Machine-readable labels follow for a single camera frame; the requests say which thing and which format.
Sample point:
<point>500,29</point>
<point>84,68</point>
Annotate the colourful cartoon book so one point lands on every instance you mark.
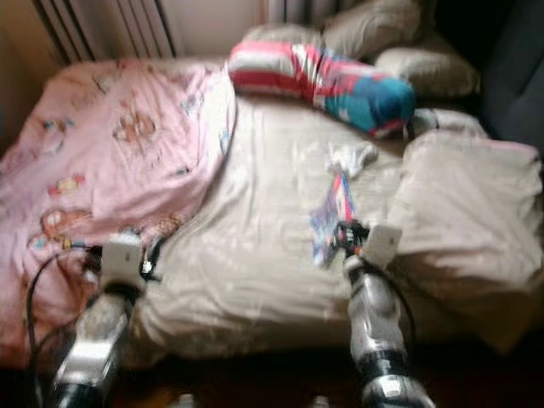
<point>331,217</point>

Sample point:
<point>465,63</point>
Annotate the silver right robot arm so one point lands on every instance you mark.
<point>378,323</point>

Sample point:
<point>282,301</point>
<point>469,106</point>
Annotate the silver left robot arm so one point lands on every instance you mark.
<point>89,348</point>

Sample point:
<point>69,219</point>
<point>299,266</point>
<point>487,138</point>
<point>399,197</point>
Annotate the white sock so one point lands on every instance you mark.
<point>353,157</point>

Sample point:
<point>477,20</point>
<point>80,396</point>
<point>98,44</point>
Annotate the bed with beige sheet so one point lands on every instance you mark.
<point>272,229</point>

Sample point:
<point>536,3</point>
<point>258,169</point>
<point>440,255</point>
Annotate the pink cartoon bear blanket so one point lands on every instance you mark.
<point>119,161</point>

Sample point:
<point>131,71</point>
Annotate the beige folded duvet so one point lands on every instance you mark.
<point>476,212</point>

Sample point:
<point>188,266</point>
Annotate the pink striped blue pillow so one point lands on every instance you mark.
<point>323,83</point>

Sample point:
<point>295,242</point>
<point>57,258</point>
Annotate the large beige pillow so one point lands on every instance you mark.
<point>370,27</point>

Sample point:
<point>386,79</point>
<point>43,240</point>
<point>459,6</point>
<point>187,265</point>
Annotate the dark grey armchair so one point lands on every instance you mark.
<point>514,76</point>

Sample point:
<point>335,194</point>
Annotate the grey pleated curtain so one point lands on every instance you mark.
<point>293,10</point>
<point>106,25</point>

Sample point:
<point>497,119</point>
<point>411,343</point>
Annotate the bright window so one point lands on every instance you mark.
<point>217,24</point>

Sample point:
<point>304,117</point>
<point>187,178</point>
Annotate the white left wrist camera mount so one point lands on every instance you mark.
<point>123,257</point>

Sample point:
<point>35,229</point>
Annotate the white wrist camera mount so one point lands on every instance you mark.
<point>384,242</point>
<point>123,257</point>

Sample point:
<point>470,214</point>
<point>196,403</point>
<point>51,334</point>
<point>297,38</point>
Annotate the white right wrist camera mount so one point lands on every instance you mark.
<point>384,242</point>

